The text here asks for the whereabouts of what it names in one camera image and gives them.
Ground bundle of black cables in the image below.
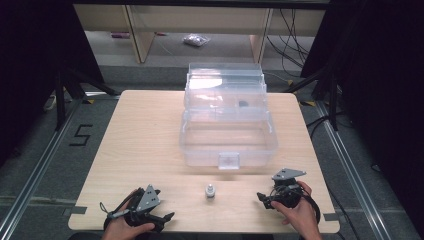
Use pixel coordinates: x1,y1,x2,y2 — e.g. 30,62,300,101
265,8,312,70

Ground aluminium floor rail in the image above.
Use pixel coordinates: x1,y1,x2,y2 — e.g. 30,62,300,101
0,91,120,240
314,101,392,240

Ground clear plastic bag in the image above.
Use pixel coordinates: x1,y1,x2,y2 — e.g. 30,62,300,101
182,33,212,48

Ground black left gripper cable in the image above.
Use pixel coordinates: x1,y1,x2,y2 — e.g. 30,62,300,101
99,191,138,232

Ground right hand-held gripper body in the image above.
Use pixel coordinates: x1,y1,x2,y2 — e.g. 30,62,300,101
269,167,308,210

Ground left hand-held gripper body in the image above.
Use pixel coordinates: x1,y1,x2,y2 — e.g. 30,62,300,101
124,184,166,233

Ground light wooden shelf unit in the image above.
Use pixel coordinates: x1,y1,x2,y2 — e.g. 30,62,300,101
73,3,326,64

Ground person's right hand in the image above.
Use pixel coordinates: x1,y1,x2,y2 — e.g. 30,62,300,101
270,180,323,240

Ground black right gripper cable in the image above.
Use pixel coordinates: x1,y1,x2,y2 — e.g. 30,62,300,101
301,192,322,225

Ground person's left hand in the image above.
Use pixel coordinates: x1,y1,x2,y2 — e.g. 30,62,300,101
101,188,156,240

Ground clear plastic storage box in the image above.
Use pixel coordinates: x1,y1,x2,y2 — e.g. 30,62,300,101
179,62,280,171

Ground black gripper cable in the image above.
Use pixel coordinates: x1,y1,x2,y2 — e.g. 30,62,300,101
99,191,138,232
301,192,322,225

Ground black metal stand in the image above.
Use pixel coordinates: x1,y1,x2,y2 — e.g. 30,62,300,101
54,65,122,132
282,65,342,132

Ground small grey metal knob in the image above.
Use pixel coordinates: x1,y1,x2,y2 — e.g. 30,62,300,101
204,183,217,200

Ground black floor cable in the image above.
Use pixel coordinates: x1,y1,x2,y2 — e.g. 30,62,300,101
305,112,346,140

